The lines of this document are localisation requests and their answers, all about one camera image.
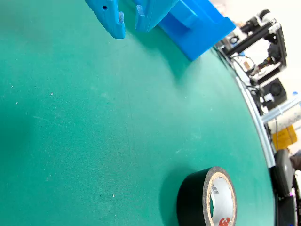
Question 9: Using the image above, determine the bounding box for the green table mat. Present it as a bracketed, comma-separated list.
[0, 0, 276, 226]

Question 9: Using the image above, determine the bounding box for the grey rounded object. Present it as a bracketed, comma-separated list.
[274, 148, 294, 197]

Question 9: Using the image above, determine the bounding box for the black aluminium frame machine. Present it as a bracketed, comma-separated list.
[217, 9, 288, 71]

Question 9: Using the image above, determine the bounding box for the translucent white tube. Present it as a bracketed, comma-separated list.
[262, 98, 301, 124]

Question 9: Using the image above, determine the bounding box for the black electrical tape roll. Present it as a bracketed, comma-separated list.
[176, 166, 238, 226]

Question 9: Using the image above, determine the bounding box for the black fan box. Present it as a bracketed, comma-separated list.
[259, 77, 288, 111]

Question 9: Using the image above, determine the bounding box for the blue plastic box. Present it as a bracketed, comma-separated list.
[158, 0, 237, 62]

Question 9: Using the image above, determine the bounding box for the yellow paper bag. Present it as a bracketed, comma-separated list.
[272, 124, 298, 151]

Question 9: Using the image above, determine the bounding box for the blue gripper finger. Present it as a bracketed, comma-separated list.
[134, 0, 180, 32]
[84, 0, 127, 40]

